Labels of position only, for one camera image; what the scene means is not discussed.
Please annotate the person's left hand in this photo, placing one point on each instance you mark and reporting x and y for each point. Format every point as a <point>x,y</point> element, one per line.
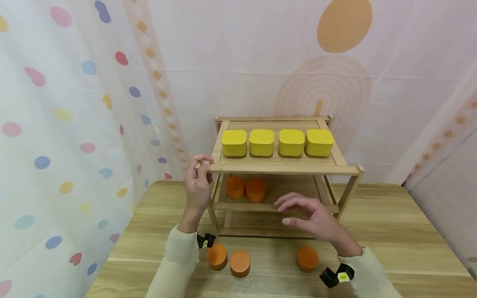
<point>196,192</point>

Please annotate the person's left thumb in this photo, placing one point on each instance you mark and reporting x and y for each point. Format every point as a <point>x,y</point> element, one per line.
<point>207,171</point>

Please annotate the person's right fingers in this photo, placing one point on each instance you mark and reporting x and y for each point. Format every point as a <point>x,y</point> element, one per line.
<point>294,201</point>

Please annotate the wooden two-tier shelf rack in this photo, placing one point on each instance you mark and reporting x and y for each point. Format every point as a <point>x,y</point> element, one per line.
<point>283,164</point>

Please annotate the person's right forearm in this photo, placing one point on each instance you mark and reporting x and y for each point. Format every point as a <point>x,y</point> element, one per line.
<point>369,275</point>

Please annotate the black wrist band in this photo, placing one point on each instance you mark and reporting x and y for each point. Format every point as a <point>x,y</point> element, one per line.
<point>337,276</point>
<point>206,240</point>

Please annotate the yellow square box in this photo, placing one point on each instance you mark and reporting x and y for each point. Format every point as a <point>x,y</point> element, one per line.
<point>234,142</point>
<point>319,142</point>
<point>261,142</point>
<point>291,142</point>

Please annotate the orange round tin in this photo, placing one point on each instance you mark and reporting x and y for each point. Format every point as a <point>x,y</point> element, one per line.
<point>217,256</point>
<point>307,258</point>
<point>240,263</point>
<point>235,187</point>
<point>255,190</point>

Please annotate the person's left fingers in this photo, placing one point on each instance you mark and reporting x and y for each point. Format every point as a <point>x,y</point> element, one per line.
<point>199,162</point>

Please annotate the person's right thumb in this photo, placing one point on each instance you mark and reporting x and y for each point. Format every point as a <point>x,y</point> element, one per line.
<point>296,222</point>

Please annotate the person's right hand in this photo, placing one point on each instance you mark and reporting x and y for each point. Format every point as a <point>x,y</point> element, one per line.
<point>322,223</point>

